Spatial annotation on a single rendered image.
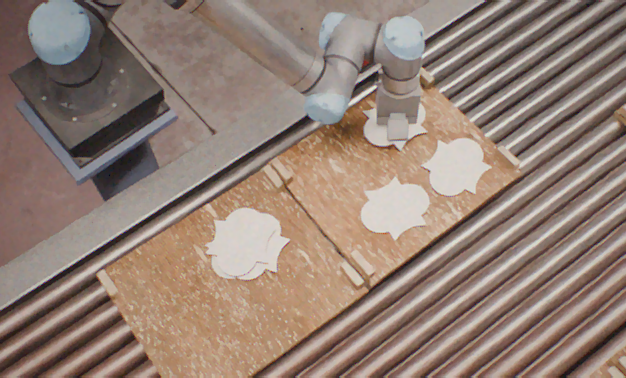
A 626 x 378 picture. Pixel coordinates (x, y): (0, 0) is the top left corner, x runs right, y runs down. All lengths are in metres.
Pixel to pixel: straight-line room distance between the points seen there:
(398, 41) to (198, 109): 1.56
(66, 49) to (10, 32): 1.69
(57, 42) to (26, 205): 1.31
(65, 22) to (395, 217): 0.75
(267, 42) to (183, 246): 0.48
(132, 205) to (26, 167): 1.28
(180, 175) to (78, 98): 0.27
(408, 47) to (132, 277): 0.70
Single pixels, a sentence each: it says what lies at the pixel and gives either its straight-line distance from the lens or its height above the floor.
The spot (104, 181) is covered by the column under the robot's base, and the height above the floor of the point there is 0.67.
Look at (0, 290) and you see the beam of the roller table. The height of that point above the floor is 0.92.
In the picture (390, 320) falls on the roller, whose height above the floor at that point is 0.92.
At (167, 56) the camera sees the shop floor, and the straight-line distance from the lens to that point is 3.10.
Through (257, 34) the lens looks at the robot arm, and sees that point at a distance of 1.38.
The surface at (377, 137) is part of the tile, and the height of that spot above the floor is 0.95.
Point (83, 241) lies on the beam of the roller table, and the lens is 1.72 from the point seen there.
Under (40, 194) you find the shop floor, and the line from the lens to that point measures 2.90.
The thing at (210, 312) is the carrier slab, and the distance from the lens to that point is 1.58.
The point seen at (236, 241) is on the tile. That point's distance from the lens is 1.60.
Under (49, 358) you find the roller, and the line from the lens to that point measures 1.65.
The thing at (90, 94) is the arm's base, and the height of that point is 1.01.
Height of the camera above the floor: 2.41
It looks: 62 degrees down
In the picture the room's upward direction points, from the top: 3 degrees counter-clockwise
